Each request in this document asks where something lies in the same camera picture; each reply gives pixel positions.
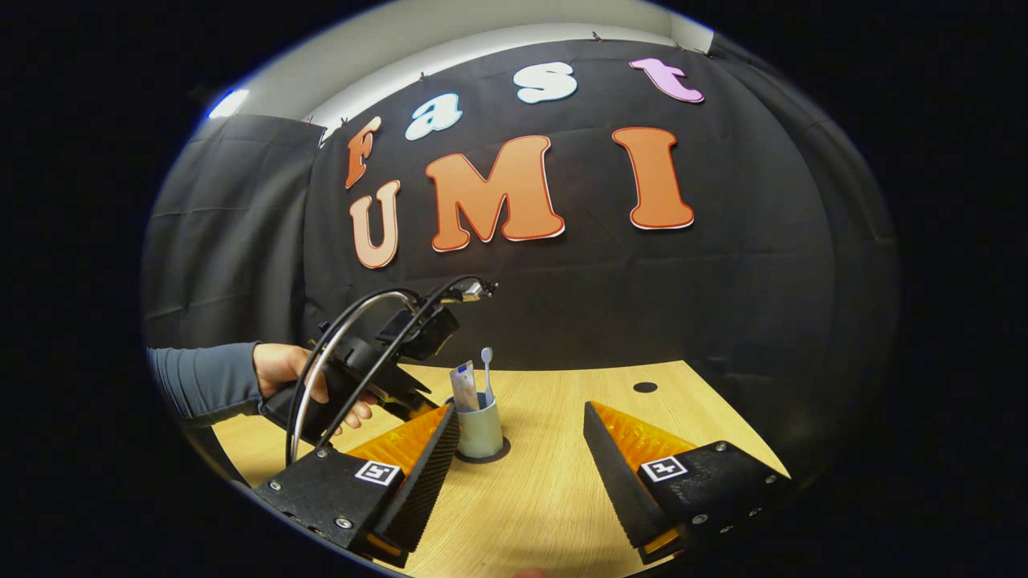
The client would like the dark round coaster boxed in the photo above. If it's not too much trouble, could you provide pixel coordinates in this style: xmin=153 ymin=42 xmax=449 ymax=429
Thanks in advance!
xmin=454 ymin=438 xmax=512 ymax=465

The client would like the black backdrop cloth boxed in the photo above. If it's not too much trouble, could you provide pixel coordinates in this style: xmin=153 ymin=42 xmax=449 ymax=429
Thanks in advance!
xmin=143 ymin=32 xmax=900 ymax=482

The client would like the light blue cup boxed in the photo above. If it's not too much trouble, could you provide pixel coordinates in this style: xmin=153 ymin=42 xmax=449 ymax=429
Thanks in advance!
xmin=455 ymin=392 xmax=505 ymax=461

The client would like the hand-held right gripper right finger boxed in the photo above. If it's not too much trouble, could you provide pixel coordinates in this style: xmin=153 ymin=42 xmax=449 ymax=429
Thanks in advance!
xmin=582 ymin=401 xmax=795 ymax=566

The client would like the wooden desktop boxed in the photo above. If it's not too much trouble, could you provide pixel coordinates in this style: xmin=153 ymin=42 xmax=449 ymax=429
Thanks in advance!
xmin=210 ymin=360 xmax=793 ymax=578

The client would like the white toothpaste tube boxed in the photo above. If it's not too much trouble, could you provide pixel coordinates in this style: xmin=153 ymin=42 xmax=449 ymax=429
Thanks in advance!
xmin=449 ymin=360 xmax=481 ymax=413

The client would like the silver cable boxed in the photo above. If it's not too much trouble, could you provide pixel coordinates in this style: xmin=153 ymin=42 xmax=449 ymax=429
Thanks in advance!
xmin=288 ymin=290 xmax=420 ymax=468

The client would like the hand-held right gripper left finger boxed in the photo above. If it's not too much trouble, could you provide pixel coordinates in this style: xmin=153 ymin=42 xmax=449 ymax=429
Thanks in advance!
xmin=252 ymin=403 xmax=462 ymax=569

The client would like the black cable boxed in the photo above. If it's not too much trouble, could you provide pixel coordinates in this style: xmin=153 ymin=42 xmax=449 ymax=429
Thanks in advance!
xmin=317 ymin=275 xmax=487 ymax=450

